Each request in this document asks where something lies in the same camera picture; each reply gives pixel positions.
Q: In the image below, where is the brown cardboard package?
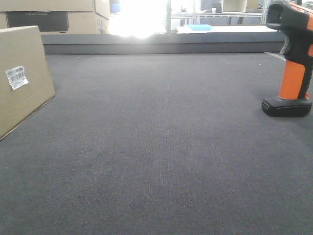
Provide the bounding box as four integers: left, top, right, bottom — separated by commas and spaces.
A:
0, 26, 55, 139

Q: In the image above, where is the blue flat tray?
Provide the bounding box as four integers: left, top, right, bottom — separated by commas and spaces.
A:
184, 24, 212, 31

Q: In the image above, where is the large cardboard box stack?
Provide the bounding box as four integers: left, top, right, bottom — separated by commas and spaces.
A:
0, 0, 110, 35

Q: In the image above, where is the white barcode label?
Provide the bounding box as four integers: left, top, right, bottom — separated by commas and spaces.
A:
5, 66, 28, 91

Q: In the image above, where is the orange black barcode scanner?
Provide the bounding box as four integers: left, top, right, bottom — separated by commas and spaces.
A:
262, 0, 313, 117

